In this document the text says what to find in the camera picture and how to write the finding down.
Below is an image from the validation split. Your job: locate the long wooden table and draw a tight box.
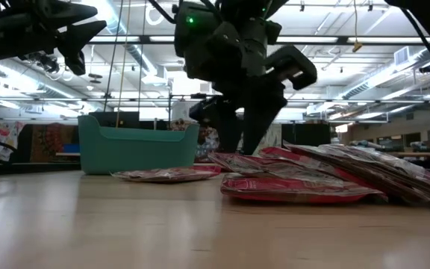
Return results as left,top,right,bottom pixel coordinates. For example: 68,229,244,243
364,150,430,160

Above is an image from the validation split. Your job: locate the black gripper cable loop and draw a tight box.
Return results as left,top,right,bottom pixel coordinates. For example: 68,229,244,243
147,0,177,24

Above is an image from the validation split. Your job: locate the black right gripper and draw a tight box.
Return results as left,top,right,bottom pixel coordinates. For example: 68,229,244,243
173,1,318,156

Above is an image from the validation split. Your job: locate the black cabinet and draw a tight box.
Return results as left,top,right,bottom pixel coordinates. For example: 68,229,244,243
281,123,331,149

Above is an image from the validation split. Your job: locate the red floral cloth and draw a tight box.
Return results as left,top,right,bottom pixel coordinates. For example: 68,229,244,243
169,119,220,160

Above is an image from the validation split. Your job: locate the yellow hanging cord with hook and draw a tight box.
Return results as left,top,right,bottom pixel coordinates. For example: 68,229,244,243
352,0,364,53

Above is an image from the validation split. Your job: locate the black monitor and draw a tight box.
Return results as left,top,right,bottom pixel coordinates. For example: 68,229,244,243
87,111,140,129

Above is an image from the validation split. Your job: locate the white pink floral cloth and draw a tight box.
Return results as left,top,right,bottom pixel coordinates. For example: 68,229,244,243
0,121,25,162

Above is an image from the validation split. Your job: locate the white hanging ring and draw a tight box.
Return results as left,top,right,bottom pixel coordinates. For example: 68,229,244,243
146,2,166,26

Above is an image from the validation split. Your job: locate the yellow hanging rope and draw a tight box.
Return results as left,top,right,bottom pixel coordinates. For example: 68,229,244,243
115,0,131,128

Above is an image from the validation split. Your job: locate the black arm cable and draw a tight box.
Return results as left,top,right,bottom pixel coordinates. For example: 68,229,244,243
400,6,430,89

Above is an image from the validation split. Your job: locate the teal plastic basket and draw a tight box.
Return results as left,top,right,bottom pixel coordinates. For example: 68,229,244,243
77,114,201,176

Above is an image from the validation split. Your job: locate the black aluminium rig frame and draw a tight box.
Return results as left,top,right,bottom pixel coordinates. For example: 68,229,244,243
0,34,430,176

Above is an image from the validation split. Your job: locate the dark red patterned rug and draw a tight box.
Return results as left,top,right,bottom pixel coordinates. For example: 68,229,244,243
30,123,79,164

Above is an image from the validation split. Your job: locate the red popcorn bag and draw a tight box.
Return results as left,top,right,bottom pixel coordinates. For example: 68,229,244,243
207,151,345,187
284,141,430,188
311,152,430,202
110,165,222,184
220,173,387,205
258,146,373,188
349,167,430,208

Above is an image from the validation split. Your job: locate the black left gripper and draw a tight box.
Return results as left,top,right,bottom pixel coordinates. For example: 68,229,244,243
0,0,108,76

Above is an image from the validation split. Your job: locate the leaf pattern panel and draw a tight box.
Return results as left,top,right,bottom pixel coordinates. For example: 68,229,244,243
261,123,283,152

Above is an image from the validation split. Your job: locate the white barrel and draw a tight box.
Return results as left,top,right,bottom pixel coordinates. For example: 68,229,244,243
172,100,197,121

